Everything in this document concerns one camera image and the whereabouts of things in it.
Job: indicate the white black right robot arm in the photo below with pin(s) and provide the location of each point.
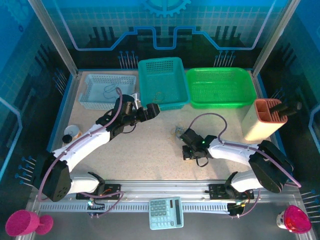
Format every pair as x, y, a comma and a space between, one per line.
230, 152

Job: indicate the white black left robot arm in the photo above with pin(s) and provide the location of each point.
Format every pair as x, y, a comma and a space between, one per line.
80, 145

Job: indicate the teal plastic basket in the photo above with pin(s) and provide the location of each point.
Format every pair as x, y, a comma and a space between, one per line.
162, 75

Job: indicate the pale grey perforated basket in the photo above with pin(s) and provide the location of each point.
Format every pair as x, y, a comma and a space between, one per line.
95, 92

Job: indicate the green plastic basket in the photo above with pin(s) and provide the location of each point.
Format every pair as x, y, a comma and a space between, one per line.
220, 87

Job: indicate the beige utensil holder terracotta rim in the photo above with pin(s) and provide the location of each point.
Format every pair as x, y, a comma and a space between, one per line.
255, 122

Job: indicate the small black knob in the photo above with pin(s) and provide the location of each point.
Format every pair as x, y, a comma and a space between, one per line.
67, 138

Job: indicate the light blue calculator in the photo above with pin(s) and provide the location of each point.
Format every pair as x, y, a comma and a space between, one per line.
165, 212

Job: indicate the pink cup silver base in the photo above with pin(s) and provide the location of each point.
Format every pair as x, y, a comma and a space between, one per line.
297, 220

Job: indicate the magenta goblet cup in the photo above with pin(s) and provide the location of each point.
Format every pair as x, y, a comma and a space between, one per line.
20, 222

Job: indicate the aluminium extrusion rail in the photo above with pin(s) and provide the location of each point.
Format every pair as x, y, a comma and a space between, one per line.
162, 188

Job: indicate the aluminium frame post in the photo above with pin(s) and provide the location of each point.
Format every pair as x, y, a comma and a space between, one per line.
275, 35
55, 40

